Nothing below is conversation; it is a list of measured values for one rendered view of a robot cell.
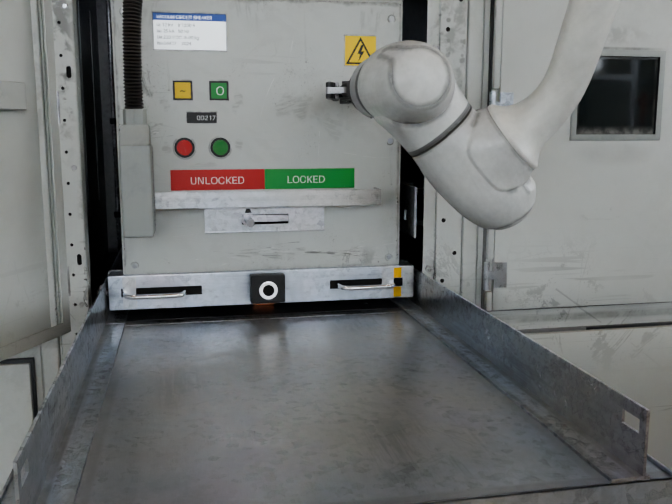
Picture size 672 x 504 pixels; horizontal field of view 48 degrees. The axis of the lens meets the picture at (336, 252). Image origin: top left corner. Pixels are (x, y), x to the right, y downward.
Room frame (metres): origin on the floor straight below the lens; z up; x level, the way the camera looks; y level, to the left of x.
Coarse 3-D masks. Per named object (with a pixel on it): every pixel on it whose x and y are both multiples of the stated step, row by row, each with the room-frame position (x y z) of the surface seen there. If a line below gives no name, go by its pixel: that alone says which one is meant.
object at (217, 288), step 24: (408, 264) 1.37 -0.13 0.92; (120, 288) 1.26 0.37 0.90; (144, 288) 1.27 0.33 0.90; (168, 288) 1.27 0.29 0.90; (192, 288) 1.28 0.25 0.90; (216, 288) 1.29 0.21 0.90; (240, 288) 1.30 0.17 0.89; (288, 288) 1.31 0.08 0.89; (312, 288) 1.32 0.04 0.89; (336, 288) 1.33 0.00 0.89; (408, 288) 1.36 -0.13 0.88
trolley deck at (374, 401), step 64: (256, 320) 1.26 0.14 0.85; (320, 320) 1.26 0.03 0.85; (384, 320) 1.26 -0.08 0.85; (128, 384) 0.93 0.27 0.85; (192, 384) 0.93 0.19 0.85; (256, 384) 0.93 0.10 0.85; (320, 384) 0.93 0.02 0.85; (384, 384) 0.93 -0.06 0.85; (448, 384) 0.93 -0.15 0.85; (128, 448) 0.74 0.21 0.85; (192, 448) 0.74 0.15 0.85; (256, 448) 0.74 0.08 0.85; (320, 448) 0.74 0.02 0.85; (384, 448) 0.74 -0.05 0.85; (448, 448) 0.74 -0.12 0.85; (512, 448) 0.74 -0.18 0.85
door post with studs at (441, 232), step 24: (432, 0) 1.34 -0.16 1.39; (456, 0) 1.34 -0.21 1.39; (432, 24) 1.34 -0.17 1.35; (456, 24) 1.34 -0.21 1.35; (456, 48) 1.34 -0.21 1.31; (456, 72) 1.34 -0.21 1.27; (432, 192) 1.34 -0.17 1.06; (432, 216) 1.34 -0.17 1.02; (456, 216) 1.35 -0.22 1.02; (432, 240) 1.34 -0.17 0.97; (456, 240) 1.35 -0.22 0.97; (432, 264) 1.34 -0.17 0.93; (456, 264) 1.35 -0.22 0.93; (456, 288) 1.35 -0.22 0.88
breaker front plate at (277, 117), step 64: (192, 0) 1.29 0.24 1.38; (256, 0) 1.32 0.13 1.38; (320, 0) 1.34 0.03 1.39; (192, 64) 1.29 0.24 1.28; (256, 64) 1.32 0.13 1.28; (320, 64) 1.34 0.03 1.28; (192, 128) 1.29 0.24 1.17; (256, 128) 1.31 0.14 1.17; (320, 128) 1.34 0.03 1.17; (384, 192) 1.36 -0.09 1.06; (128, 256) 1.27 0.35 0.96; (192, 256) 1.29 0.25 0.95; (256, 256) 1.31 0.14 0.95; (320, 256) 1.34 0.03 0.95; (384, 256) 1.36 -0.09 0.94
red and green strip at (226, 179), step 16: (176, 176) 1.29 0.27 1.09; (192, 176) 1.29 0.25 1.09; (208, 176) 1.30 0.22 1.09; (224, 176) 1.30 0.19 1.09; (240, 176) 1.31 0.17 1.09; (256, 176) 1.31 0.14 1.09; (272, 176) 1.32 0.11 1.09; (288, 176) 1.32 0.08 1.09; (304, 176) 1.33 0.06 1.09; (320, 176) 1.34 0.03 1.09; (336, 176) 1.34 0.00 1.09; (352, 176) 1.35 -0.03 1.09
